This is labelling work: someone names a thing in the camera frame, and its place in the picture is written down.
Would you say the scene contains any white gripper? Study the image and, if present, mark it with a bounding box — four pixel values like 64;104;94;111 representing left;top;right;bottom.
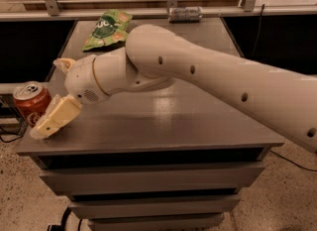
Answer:
30;55;109;140

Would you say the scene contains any red Coca-Cola can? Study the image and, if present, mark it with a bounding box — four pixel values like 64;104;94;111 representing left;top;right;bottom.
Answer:
13;81;52;127

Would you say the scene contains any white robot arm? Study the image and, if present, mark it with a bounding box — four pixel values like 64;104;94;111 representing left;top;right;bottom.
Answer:
31;25;317;152

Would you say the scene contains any silver can lying down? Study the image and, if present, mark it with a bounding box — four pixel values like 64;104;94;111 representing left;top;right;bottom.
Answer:
167;7;202;23

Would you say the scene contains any green chip bag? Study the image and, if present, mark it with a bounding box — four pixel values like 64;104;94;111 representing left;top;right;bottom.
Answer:
82;9;133;52

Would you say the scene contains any metal railing frame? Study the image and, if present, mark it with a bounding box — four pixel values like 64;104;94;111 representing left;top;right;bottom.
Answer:
0;0;317;23

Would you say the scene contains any black cable on floor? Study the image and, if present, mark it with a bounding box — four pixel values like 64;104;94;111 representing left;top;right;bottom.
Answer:
268;149;317;173

